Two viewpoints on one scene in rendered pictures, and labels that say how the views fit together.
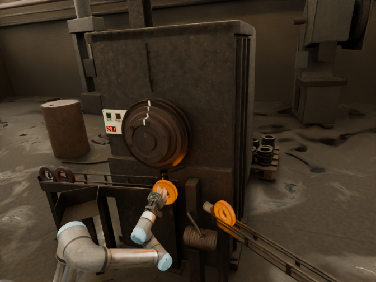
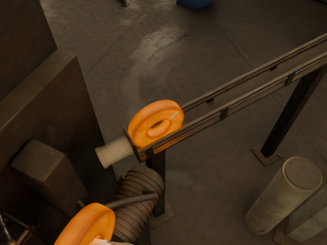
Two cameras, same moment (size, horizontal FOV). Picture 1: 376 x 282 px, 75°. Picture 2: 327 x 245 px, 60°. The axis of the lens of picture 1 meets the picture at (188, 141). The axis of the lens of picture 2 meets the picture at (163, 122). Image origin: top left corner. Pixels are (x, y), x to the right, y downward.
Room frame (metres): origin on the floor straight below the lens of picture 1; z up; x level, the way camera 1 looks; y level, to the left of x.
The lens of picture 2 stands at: (1.12, 0.24, 1.33)
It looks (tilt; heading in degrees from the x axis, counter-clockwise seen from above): 55 degrees down; 276
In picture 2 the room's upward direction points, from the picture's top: straight up
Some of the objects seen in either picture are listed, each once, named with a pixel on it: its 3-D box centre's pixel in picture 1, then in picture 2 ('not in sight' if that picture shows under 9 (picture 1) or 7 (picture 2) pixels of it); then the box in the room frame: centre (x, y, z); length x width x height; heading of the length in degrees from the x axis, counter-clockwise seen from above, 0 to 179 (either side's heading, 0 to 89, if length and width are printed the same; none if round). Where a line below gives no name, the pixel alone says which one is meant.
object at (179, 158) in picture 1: (155, 135); not in sight; (1.49, 0.21, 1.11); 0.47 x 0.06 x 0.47; 69
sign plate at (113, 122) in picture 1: (120, 122); not in sight; (1.71, 0.49, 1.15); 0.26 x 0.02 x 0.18; 69
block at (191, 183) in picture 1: (193, 196); (53, 181); (1.41, -0.02, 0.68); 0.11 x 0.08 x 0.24; 159
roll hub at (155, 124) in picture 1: (147, 140); not in sight; (1.39, 0.24, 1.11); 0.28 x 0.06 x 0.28; 69
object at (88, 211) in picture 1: (88, 237); not in sight; (1.43, 0.78, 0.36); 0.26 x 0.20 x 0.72; 104
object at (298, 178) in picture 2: not in sight; (276, 201); (0.72, -0.18, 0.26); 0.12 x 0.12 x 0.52
